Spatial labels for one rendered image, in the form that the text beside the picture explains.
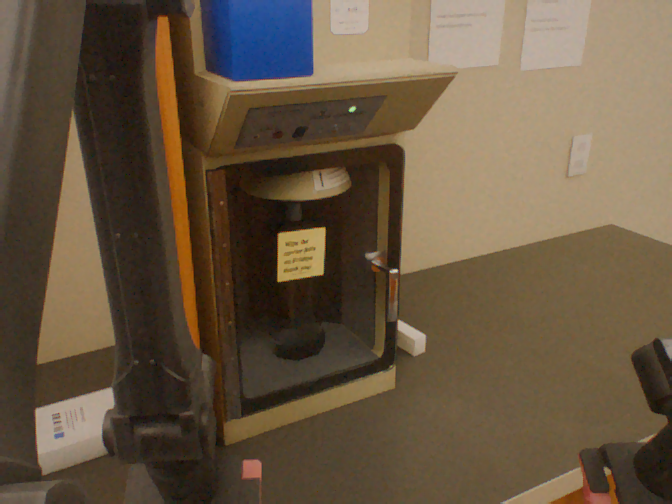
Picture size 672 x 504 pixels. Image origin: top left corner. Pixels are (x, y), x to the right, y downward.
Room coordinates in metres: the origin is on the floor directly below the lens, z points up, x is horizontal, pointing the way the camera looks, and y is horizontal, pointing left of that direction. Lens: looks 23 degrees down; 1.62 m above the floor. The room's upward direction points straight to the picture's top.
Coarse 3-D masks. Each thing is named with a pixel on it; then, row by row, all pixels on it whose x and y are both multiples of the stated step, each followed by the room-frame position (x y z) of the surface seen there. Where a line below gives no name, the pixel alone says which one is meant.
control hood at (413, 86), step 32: (320, 64) 0.91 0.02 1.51; (352, 64) 0.91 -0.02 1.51; (384, 64) 0.90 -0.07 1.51; (416, 64) 0.90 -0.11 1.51; (224, 96) 0.74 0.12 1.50; (256, 96) 0.75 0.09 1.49; (288, 96) 0.77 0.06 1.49; (320, 96) 0.80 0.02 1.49; (352, 96) 0.82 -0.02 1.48; (416, 96) 0.88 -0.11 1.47; (224, 128) 0.77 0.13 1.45; (384, 128) 0.92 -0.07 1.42
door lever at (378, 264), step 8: (376, 264) 0.94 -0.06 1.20; (384, 264) 0.93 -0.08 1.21; (384, 272) 0.92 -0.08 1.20; (392, 272) 0.90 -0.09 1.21; (392, 280) 0.90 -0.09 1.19; (392, 288) 0.90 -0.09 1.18; (392, 296) 0.90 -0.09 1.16; (392, 304) 0.90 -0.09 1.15; (392, 312) 0.90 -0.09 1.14; (392, 320) 0.90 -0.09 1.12
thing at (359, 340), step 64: (256, 192) 0.85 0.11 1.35; (320, 192) 0.90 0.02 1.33; (384, 192) 0.95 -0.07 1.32; (256, 256) 0.85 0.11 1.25; (384, 256) 0.95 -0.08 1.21; (256, 320) 0.85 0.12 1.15; (320, 320) 0.90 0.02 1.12; (384, 320) 0.95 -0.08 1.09; (256, 384) 0.84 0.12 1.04; (320, 384) 0.90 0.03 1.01
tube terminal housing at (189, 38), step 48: (384, 0) 0.96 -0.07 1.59; (192, 48) 0.83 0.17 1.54; (336, 48) 0.92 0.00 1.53; (384, 48) 0.96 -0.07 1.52; (192, 96) 0.84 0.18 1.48; (192, 144) 0.86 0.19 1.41; (336, 144) 0.92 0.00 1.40; (192, 192) 0.88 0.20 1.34; (192, 240) 0.90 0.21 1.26; (384, 384) 0.97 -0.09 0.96; (240, 432) 0.84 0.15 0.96
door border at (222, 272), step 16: (224, 176) 0.83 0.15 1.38; (208, 192) 0.82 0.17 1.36; (224, 192) 0.83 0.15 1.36; (224, 208) 0.83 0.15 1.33; (224, 224) 0.83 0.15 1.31; (224, 240) 0.83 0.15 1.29; (224, 256) 0.82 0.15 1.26; (224, 272) 0.82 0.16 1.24; (224, 288) 0.82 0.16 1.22; (224, 304) 0.82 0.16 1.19; (224, 320) 0.82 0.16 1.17; (224, 336) 0.82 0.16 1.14; (224, 368) 0.81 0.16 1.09; (224, 400) 0.82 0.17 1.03; (240, 416) 0.83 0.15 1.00
